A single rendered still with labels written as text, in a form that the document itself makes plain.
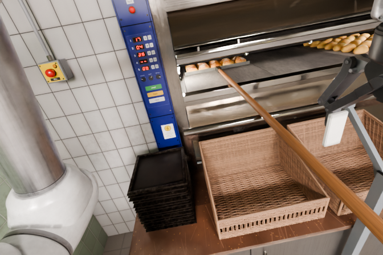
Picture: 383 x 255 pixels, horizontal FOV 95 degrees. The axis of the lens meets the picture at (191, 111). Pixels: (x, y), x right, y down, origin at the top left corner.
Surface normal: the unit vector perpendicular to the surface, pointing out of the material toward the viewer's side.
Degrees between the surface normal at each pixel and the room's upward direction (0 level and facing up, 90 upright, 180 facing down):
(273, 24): 70
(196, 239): 0
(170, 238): 0
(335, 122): 93
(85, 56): 90
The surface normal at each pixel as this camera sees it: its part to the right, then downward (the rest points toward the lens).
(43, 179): 0.76, 0.29
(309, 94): 0.04, 0.11
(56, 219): 0.63, 0.02
